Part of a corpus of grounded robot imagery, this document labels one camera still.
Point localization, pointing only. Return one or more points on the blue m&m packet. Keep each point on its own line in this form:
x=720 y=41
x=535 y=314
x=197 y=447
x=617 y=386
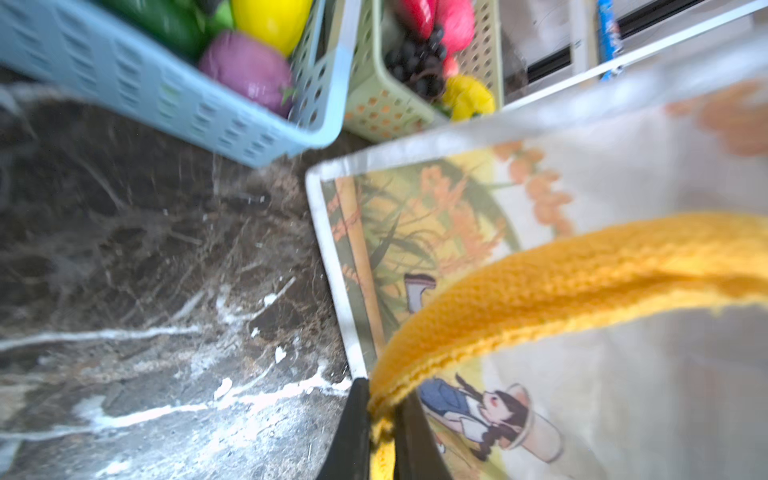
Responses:
x=610 y=39

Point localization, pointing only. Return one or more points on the yellow lemon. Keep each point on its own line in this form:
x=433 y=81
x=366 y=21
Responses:
x=466 y=98

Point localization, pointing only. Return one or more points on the purple onion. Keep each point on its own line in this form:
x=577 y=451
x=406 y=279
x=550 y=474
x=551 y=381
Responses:
x=252 y=69

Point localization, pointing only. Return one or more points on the black grapes bunch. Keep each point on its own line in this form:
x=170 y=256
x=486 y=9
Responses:
x=419 y=65

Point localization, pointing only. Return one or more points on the white grocery bag yellow handles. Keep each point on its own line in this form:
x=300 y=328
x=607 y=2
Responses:
x=576 y=288

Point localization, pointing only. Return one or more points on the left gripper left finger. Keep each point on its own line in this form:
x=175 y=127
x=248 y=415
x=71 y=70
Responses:
x=348 y=457

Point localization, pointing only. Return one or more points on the green cucumber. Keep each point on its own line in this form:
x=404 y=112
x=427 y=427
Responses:
x=174 y=24

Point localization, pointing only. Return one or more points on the yellow corn cob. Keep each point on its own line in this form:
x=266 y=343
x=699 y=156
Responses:
x=277 y=23

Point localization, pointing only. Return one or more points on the small wooden side table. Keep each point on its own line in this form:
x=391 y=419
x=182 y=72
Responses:
x=537 y=35

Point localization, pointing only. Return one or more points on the green plastic basket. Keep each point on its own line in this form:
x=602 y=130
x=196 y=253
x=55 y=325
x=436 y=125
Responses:
x=379 y=108

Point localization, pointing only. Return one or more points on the blue plastic basket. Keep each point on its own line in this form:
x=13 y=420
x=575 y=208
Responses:
x=77 y=50

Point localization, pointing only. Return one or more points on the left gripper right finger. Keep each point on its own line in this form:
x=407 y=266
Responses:
x=417 y=454

